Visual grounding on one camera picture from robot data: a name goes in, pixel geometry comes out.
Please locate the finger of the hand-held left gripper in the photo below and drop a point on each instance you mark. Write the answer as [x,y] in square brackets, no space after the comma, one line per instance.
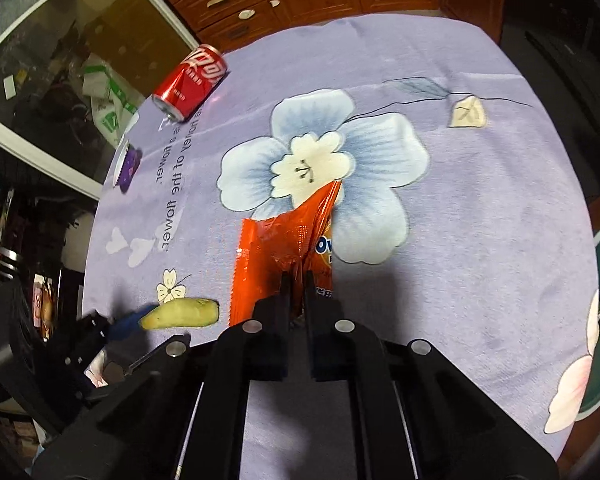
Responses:
[125,324]
[142,362]

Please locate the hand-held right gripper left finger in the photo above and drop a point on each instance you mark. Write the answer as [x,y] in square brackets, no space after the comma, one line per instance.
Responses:
[275,320]

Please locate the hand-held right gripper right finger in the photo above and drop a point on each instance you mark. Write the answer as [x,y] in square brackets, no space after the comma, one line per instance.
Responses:
[320,320]

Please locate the yellow-green vegetable piece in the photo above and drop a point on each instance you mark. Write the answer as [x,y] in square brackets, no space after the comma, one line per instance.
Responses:
[185,312]

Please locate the orange snack packet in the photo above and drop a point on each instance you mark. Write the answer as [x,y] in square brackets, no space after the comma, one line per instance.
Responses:
[270,250]

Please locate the cluttered dark shelf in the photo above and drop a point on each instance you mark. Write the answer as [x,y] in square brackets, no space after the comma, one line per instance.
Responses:
[45,305]

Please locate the purple floral tablecloth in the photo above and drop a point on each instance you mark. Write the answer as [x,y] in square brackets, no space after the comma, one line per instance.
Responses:
[430,260]

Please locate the purple yogurt cup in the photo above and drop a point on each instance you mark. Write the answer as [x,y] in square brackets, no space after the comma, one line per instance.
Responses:
[129,165]

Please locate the white green-print plastic bag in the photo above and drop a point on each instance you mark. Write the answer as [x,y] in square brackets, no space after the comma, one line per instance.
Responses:
[110,100]

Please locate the red soda can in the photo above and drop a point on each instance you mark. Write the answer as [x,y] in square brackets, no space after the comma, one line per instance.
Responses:
[190,82]

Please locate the glass door panel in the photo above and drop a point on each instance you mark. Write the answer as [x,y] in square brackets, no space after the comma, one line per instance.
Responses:
[55,60]

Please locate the dark built-in appliance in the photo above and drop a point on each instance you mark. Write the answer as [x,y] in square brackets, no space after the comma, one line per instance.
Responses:
[555,60]

